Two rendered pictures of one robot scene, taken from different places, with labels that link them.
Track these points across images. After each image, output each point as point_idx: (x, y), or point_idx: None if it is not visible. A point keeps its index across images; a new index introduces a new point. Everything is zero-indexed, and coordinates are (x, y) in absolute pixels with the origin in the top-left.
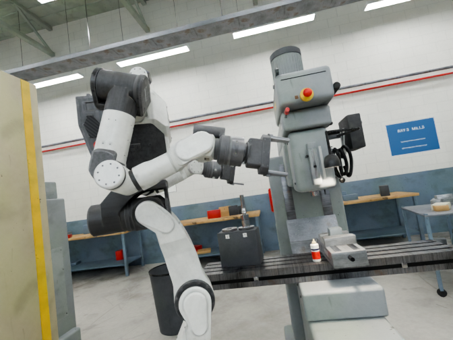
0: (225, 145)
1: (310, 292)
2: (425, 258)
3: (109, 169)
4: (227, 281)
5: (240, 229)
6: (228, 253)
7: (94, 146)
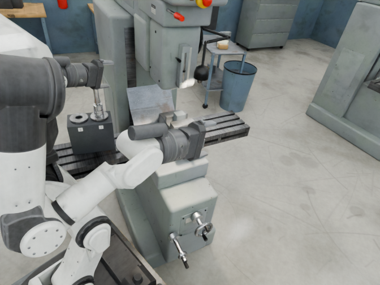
0: (172, 154)
1: (163, 173)
2: (230, 133)
3: (46, 237)
4: (87, 172)
5: (94, 120)
6: (82, 143)
7: None
